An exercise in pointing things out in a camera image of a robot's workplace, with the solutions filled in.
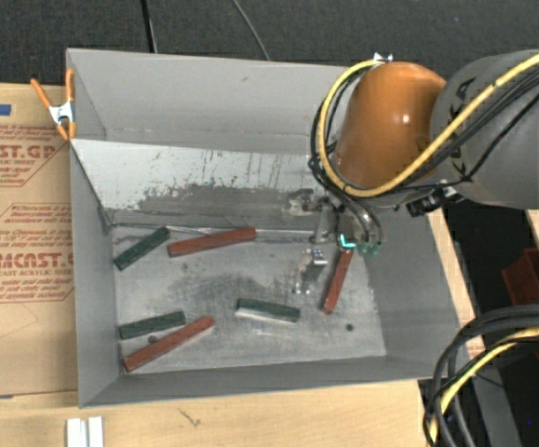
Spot dark green flat block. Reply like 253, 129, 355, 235
117, 310, 188, 341
113, 225, 172, 272
234, 297, 302, 324

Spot grey metal bin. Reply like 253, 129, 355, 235
65, 47, 462, 410

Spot brown cardboard board red print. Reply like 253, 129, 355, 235
0, 80, 80, 400

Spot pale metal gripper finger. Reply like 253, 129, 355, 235
294, 248, 330, 295
287, 189, 318, 217

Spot red-brown flat block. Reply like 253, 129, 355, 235
166, 225, 258, 259
122, 315, 216, 374
319, 247, 356, 317

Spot black cylinder on white bracket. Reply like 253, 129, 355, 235
404, 189, 465, 219

